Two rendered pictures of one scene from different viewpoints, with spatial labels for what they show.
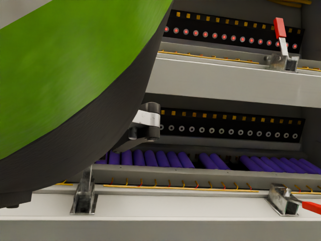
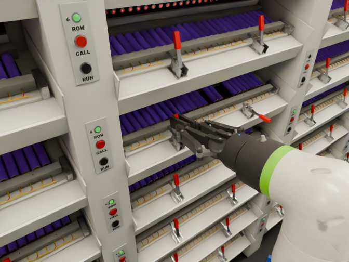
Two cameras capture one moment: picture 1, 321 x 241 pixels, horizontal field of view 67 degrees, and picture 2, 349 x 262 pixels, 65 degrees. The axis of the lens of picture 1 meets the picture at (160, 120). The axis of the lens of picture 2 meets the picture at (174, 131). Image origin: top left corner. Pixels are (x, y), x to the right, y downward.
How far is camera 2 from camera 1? 0.53 m
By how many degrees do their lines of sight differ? 47
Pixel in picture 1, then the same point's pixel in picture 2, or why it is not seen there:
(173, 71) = (216, 75)
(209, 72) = (230, 69)
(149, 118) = not seen: hidden behind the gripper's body
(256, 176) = (236, 100)
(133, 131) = not seen: hidden behind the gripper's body
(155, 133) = not seen: hidden behind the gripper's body
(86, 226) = (184, 153)
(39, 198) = (156, 148)
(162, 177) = (198, 116)
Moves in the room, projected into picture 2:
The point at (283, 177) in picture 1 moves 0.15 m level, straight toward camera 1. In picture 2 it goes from (246, 96) to (258, 121)
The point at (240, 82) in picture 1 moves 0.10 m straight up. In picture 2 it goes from (242, 68) to (248, 27)
